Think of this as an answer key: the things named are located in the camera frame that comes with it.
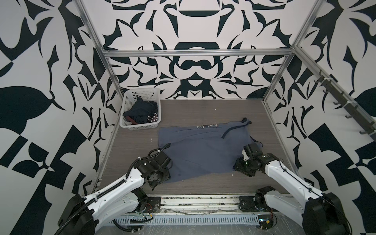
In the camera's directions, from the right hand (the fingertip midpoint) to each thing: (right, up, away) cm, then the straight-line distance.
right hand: (236, 167), depth 84 cm
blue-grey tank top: (-21, +8, +5) cm, 23 cm away
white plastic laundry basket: (-72, +43, +29) cm, 88 cm away
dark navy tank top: (-59, +33, +17) cm, 70 cm away
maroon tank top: (-67, +27, +13) cm, 73 cm away
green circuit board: (+10, -21, -13) cm, 27 cm away
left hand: (-38, -3, -4) cm, 39 cm away
